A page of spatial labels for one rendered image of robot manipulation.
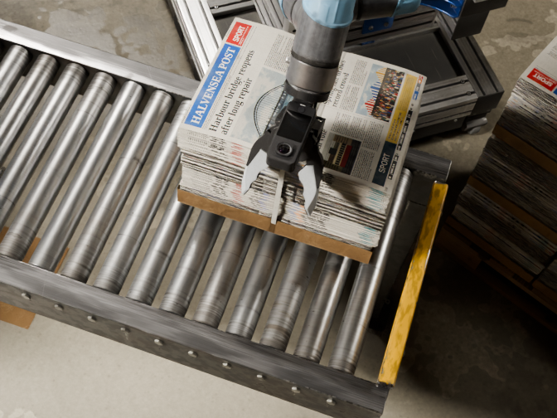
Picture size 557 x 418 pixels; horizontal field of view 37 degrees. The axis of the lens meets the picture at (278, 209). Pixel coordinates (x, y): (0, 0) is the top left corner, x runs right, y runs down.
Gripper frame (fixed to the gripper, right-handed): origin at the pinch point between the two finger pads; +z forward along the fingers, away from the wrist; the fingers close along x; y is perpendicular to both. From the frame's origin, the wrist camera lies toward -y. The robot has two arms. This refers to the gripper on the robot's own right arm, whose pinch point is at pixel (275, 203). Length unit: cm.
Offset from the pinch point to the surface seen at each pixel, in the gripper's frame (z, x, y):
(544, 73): -17, -41, 64
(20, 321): 88, 68, 53
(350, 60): -17.7, -2.8, 28.1
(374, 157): -8.5, -12.7, 10.2
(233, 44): -15.9, 17.8, 23.0
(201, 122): -6.9, 16.5, 6.3
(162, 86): 2, 34, 38
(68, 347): 89, 53, 51
